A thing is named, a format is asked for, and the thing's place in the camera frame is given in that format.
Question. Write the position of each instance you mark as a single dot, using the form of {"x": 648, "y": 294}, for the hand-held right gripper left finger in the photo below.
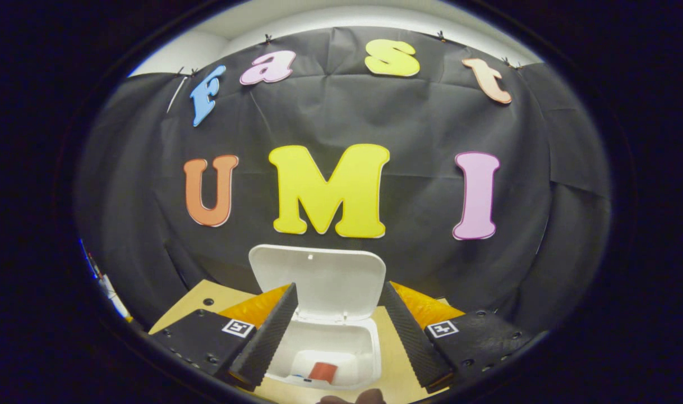
{"x": 270, "y": 334}

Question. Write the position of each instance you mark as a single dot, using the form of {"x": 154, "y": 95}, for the wooden desktop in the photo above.
{"x": 229, "y": 295}

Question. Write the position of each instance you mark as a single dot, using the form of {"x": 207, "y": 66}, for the black backdrop cloth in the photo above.
{"x": 420, "y": 123}

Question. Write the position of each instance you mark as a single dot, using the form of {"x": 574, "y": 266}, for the colourful wall poster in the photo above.
{"x": 109, "y": 289}

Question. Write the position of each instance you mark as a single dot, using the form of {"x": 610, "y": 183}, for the row of black cloth clips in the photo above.
{"x": 267, "y": 39}

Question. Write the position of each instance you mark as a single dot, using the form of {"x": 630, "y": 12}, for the thin white rod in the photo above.
{"x": 177, "y": 94}

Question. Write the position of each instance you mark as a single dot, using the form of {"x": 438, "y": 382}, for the red pop can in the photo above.
{"x": 323, "y": 372}

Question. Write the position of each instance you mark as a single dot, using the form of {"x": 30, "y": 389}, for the white desktop garbage bin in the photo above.
{"x": 330, "y": 280}

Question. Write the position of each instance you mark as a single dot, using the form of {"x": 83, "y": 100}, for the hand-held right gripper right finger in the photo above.
{"x": 410, "y": 336}

